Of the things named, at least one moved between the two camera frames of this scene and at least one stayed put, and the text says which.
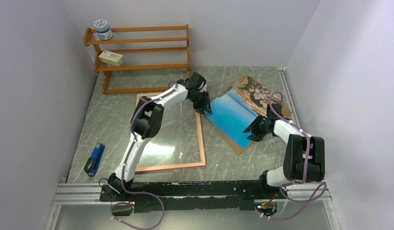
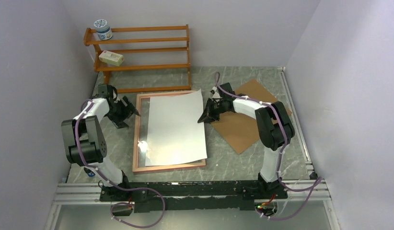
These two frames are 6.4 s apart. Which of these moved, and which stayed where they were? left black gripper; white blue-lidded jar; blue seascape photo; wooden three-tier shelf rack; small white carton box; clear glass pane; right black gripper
Moved: right black gripper; left black gripper; clear glass pane; blue seascape photo
Stayed: wooden three-tier shelf rack; white blue-lidded jar; small white carton box
